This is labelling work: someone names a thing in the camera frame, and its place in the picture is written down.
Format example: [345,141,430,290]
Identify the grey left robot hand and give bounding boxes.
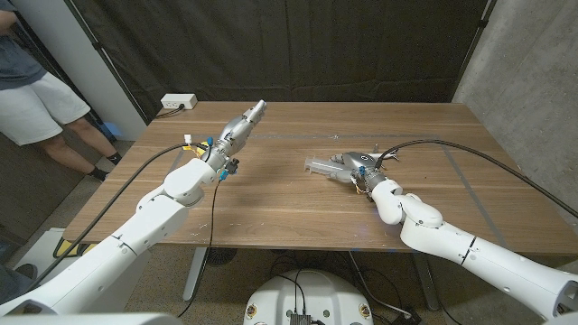
[200,99,267,172]

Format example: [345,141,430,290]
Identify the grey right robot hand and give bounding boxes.
[329,151,388,190]

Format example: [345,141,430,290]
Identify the large clear plastic syringe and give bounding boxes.
[303,155,353,182]

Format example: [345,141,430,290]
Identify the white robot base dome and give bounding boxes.
[243,269,375,325]

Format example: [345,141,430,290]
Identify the white toy airplane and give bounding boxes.
[368,144,401,163]

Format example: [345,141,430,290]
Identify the white power strip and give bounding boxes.
[160,93,199,110]

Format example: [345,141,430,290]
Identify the round black floor fan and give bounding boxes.
[205,246,238,267]

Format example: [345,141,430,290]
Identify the white table leg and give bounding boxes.
[413,252,442,312]
[182,246,209,302]

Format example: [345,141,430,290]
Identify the black backdrop stand pole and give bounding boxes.
[449,0,498,104]
[62,0,150,125]

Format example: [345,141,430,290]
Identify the black floor power adapter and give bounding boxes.
[391,309,424,325]

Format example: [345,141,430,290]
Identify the yellow and black floor object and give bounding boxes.
[52,237,98,259]

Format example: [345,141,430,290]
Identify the standing person in white shorts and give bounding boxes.
[0,8,123,182]

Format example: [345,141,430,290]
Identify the white floor platform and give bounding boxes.
[11,227,69,290]

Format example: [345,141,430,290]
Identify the white robot torso edge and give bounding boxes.
[0,312,182,325]

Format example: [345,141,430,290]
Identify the seated person in jeans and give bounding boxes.
[0,243,40,308]

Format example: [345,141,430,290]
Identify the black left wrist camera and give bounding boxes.
[219,157,240,181]

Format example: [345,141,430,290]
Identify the black power strip cord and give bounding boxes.
[154,104,186,120]

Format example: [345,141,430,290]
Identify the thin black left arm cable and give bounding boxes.
[177,180,222,318]

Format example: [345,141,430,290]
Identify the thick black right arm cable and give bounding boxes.
[374,138,578,220]

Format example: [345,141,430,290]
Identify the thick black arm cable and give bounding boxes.
[26,142,209,290]
[374,138,578,220]

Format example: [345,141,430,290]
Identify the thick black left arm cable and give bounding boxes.
[26,142,209,290]

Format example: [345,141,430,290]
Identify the white floor cable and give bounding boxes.
[348,251,413,317]

